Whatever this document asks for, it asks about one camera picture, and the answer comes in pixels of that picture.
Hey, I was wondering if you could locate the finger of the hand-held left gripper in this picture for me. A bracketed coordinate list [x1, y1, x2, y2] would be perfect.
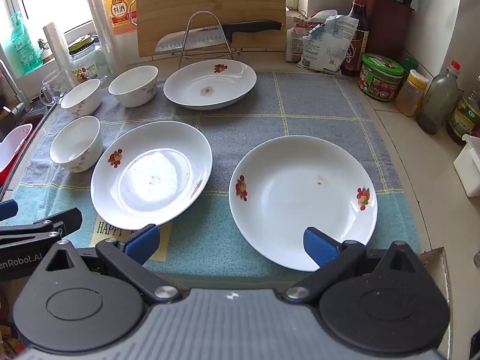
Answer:
[0, 208, 82, 250]
[0, 199, 19, 221]

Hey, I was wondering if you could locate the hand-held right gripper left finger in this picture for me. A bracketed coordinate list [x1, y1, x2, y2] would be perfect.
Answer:
[45, 224, 181, 306]

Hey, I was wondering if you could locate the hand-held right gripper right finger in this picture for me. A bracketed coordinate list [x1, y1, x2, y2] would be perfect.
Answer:
[281, 227, 421, 304]

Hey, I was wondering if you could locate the white floral bowl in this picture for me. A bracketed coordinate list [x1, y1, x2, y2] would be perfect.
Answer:
[60, 79, 102, 117]
[50, 116, 104, 173]
[108, 65, 159, 108]

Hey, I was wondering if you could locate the red white basin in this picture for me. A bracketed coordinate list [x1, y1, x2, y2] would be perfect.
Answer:
[0, 124, 34, 184]

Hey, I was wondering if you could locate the metal faucet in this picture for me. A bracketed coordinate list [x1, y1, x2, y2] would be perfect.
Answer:
[0, 60, 31, 121]

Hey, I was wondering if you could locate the grey teal checked mat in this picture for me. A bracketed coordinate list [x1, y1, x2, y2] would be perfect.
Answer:
[0, 69, 422, 282]

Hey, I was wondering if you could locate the clear glass mug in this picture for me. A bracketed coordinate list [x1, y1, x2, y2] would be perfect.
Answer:
[40, 68, 70, 105]

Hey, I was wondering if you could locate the glass jar with dark lid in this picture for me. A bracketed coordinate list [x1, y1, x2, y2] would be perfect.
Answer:
[68, 35, 109, 83]

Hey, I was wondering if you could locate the green dish soap bottle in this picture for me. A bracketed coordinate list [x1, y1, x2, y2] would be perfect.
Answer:
[9, 11, 42, 76]

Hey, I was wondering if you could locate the white plastic box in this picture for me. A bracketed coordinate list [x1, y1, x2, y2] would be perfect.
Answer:
[453, 134, 480, 198]

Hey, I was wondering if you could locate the green lid sauce jar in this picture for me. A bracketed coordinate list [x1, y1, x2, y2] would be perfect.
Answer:
[358, 53, 404, 102]

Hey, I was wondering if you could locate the yellow lid spice jar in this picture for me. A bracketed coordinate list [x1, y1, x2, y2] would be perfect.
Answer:
[395, 69, 429, 117]

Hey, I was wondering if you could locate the clear bottle red cap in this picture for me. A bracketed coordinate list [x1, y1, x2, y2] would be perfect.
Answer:
[417, 61, 463, 135]

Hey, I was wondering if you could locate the green label oil bottle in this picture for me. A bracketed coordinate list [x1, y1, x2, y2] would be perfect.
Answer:
[446, 79, 480, 147]

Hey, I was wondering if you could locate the stack of clear plastic cups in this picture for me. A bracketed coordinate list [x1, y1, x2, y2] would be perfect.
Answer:
[84, 0, 115, 77]

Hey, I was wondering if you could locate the white crumpled food bag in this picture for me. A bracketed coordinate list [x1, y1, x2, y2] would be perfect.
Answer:
[298, 14, 361, 73]

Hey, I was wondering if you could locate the red white food packet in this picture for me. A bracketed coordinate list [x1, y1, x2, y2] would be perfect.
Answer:
[286, 22, 312, 62]

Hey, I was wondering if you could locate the green cap small bottle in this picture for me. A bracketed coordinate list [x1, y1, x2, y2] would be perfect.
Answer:
[399, 55, 419, 74]

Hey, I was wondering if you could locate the orange cooking wine bottle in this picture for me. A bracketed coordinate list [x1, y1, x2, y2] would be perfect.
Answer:
[102, 0, 137, 38]

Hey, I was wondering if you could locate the dark soy sauce bottle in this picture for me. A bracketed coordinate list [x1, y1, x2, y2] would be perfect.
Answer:
[340, 0, 370, 77]

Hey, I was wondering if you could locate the dark red knife block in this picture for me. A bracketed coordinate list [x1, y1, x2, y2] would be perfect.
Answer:
[365, 0, 413, 64]

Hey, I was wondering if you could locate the white plastic object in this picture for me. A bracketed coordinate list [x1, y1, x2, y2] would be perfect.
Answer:
[300, 10, 332, 23]

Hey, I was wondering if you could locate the steel wire rack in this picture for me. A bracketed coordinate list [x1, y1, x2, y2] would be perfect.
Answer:
[172, 11, 244, 72]

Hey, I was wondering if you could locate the black handled kitchen knife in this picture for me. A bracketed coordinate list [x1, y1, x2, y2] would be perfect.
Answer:
[155, 20, 283, 54]

